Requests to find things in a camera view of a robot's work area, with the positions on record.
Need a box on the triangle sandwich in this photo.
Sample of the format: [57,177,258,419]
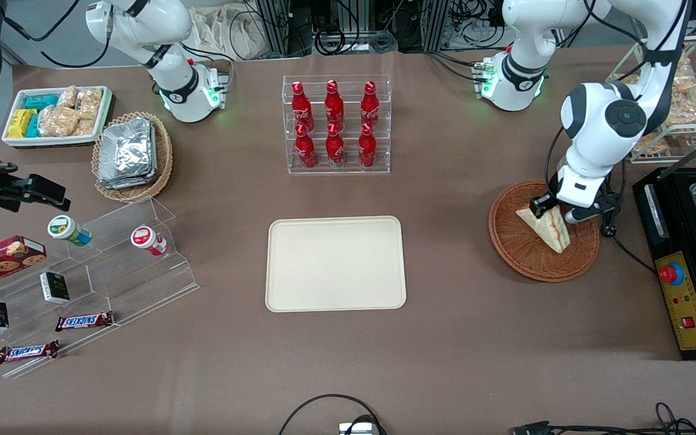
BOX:
[515,202,571,254]

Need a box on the brown wicker basket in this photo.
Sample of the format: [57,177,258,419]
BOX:
[488,179,601,283]

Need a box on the light wicker basket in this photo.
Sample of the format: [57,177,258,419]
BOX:
[91,111,173,203]

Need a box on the cream plastic tray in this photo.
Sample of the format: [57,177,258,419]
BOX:
[265,216,407,313]

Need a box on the green lid snack cup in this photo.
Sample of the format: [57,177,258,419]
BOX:
[47,214,92,247]

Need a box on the white snack bin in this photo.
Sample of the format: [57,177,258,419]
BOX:
[1,86,114,149]

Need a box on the yellow snack pack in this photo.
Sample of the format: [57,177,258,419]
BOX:
[8,109,37,138]

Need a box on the foil wrapped pack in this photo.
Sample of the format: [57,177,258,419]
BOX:
[98,163,158,190]
[99,118,156,181]

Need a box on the clear acrylic step shelf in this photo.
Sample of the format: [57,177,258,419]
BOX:
[0,195,199,379]

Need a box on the red emergency stop button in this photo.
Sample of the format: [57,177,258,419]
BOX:
[659,262,685,286]

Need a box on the black sealing machine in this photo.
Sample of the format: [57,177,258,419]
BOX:
[632,164,696,361]

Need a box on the red lid snack cup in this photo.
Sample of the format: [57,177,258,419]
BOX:
[130,225,167,257]

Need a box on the Snickers chocolate bar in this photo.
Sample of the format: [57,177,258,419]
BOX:
[0,340,60,364]
[55,311,115,332]

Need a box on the red cola bottle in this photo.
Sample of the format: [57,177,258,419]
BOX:
[324,79,346,129]
[295,124,317,169]
[325,123,346,167]
[358,123,378,168]
[361,80,381,126]
[291,81,314,131]

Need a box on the clear acrylic bottle rack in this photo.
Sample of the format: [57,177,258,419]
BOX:
[282,74,392,176]

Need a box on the beige cloth bag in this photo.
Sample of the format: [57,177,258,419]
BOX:
[191,5,267,61]

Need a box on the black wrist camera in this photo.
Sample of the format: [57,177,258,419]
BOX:
[599,190,624,229]

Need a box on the black power cable with plug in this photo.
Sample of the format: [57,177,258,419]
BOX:
[602,208,657,274]

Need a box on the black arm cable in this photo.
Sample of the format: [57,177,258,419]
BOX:
[1,0,113,68]

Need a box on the aluminium frame post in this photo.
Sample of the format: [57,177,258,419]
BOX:
[254,0,291,58]
[424,0,451,52]

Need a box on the black cable with connector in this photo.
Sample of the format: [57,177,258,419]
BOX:
[511,402,696,435]

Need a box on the black cable coil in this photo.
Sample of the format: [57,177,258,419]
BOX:
[315,27,346,55]

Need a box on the black looped cable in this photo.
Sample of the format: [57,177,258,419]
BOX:
[279,394,388,435]

